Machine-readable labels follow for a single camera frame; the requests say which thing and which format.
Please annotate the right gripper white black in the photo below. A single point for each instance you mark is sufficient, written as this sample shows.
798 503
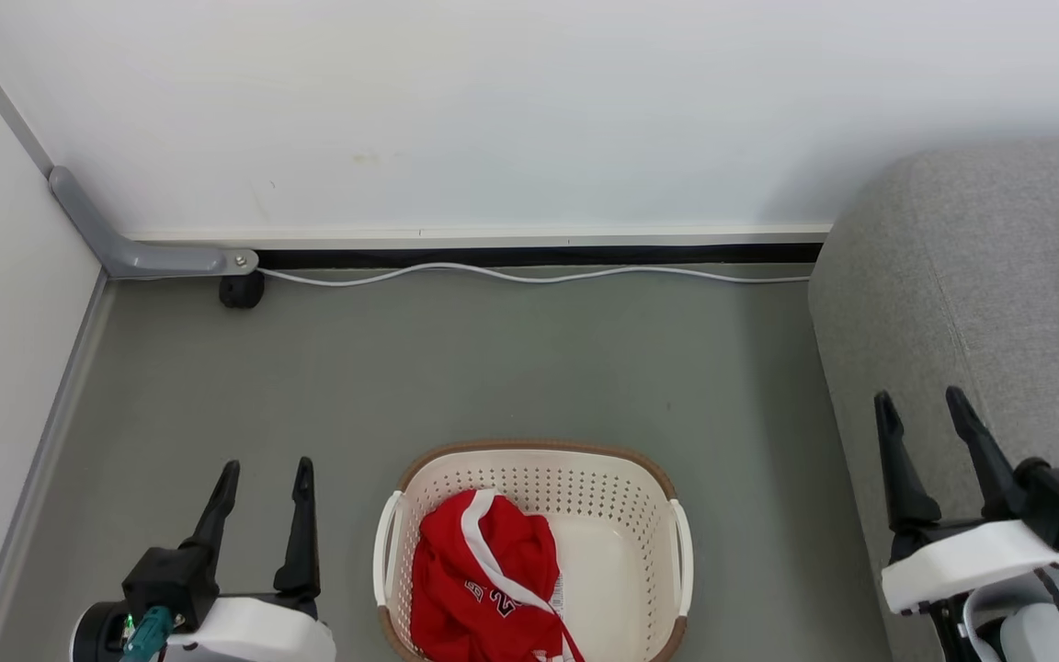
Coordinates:
971 561

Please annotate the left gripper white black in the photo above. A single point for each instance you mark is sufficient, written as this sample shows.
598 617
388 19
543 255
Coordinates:
254 634

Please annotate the red jersey with white trim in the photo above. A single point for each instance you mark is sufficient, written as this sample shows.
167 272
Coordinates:
456 588

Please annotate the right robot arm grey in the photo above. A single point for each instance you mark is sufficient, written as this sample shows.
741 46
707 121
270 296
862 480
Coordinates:
1035 639

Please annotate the grey fabric sofa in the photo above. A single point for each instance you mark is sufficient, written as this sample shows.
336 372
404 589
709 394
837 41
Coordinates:
952 276

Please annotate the grey floor trim strip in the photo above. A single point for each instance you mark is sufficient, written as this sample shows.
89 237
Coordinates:
51 460

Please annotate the black caster wheel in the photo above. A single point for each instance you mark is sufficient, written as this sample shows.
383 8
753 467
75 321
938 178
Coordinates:
241 291

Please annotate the paper label sticker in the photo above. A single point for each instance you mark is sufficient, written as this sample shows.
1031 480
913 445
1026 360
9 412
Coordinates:
556 593

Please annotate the cream perforated laundry basket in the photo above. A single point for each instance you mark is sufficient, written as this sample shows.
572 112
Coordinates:
603 496

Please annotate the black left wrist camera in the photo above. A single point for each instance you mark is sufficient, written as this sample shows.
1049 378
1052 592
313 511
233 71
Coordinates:
171 579

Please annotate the teal left camera plug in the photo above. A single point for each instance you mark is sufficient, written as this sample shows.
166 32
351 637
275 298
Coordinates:
148 636

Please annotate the grey metal bracket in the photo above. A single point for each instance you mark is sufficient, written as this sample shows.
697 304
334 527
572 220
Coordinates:
162 260

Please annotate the white panel bottom rail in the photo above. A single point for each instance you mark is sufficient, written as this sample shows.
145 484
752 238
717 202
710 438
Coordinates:
493 236

